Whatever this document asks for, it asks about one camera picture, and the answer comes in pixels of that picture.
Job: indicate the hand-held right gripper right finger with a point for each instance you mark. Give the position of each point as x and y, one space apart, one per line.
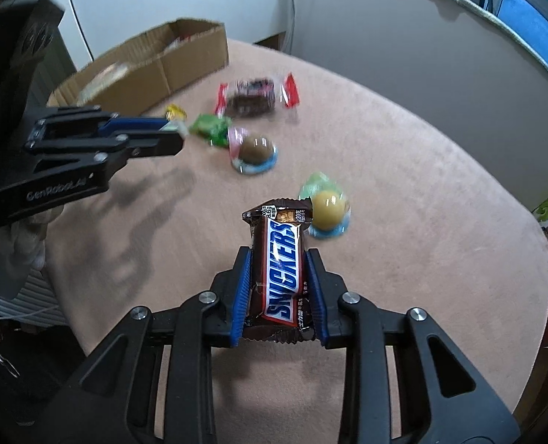
319 305

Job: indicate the cardboard box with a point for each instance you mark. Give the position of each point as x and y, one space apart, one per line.
181 64

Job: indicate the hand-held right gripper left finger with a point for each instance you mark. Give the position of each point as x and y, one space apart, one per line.
237 305

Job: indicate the chocolate ball candy pink wrapper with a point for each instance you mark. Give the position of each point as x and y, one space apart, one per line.
255 150

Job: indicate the brown chocolate bar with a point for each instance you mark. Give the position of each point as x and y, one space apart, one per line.
278 268

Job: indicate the red-ended brownie packet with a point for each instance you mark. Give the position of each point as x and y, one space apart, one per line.
253 97

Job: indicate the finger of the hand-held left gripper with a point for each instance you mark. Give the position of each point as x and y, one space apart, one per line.
135 124
158 144

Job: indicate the green candy packet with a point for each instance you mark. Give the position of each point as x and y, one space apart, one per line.
211 128

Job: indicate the white slatted panel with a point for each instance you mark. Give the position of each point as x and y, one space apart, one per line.
28 300

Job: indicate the yellow ball candy green wrapper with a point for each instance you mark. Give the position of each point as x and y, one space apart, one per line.
327 203

